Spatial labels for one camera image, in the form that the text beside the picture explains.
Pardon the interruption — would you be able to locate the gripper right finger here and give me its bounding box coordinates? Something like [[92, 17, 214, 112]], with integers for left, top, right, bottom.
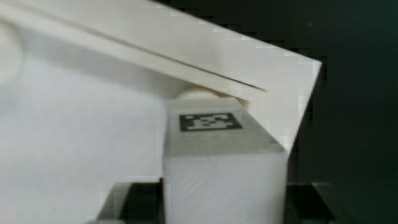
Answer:
[[285, 183, 349, 224]]

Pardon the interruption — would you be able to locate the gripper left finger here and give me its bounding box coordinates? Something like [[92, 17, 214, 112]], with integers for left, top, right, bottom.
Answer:
[[86, 182, 163, 224]]

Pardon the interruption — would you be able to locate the white square tabletop tray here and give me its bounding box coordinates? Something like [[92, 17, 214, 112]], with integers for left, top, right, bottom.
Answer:
[[0, 0, 321, 224]]

